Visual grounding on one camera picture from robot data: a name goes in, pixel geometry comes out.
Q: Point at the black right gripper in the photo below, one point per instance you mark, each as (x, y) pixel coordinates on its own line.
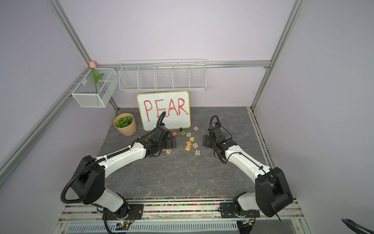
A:
(206, 140)

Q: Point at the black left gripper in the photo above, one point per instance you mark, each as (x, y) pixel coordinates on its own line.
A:
(169, 145)

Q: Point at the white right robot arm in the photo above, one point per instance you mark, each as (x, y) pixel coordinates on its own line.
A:
(272, 192)

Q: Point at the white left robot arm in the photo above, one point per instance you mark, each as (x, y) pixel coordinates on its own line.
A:
(87, 184)

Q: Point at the whiteboard with PEAR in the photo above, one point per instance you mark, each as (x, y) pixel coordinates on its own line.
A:
(176, 105)

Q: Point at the wooden pot green plant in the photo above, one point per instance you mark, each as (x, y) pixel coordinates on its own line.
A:
(125, 124)

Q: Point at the artificial pink tulip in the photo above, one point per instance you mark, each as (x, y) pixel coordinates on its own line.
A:
(96, 76)

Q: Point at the long white wire basket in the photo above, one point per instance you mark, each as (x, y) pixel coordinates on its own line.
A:
(162, 75)

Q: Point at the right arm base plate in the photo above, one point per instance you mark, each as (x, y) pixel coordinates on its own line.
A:
(232, 210)

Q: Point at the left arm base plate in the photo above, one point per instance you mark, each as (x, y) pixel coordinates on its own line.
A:
(127, 212)

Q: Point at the small white wire basket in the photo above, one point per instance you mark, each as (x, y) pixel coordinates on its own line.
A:
(85, 93)

